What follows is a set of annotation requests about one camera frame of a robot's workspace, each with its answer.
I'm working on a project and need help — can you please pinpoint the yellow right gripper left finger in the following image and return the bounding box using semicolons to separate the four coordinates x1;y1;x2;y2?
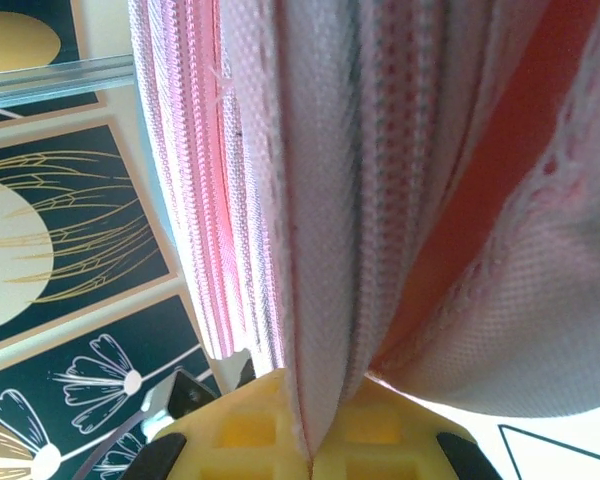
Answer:
127;368;312;480

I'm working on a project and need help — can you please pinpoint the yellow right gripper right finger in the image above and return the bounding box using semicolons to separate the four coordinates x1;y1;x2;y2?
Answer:
310;374;501;480

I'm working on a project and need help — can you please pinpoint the pink student backpack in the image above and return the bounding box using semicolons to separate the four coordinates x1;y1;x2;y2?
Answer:
127;0;600;459

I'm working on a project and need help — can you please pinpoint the aluminium left corner post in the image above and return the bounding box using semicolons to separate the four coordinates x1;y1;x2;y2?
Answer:
0;53;137;110

